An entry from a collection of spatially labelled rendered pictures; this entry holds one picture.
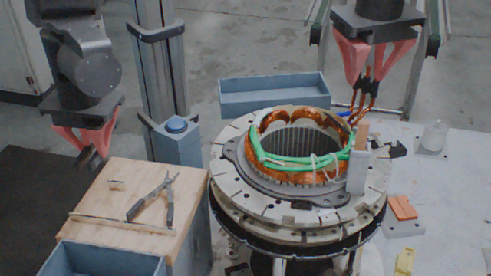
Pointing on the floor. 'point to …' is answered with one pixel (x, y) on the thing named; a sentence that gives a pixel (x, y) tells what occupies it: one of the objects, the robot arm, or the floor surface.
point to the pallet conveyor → (436, 35)
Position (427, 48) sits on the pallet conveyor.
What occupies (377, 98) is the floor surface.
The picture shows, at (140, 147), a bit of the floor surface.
